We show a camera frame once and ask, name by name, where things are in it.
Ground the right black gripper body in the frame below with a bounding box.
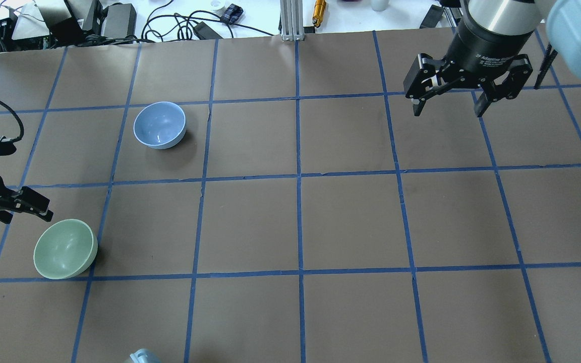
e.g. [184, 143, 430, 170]
[443, 18, 532, 89]

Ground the green bowl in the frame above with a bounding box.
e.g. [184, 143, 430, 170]
[33, 219, 98, 280]

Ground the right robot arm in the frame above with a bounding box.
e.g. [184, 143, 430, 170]
[403, 1, 581, 117]

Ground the blue bowl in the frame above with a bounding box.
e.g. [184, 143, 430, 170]
[132, 101, 187, 150]

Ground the black power brick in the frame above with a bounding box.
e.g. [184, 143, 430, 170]
[101, 3, 137, 38]

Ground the black power adapter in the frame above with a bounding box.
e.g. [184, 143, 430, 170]
[192, 22, 223, 40]

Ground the aluminium frame post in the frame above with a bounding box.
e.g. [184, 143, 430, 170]
[279, 0, 305, 41]

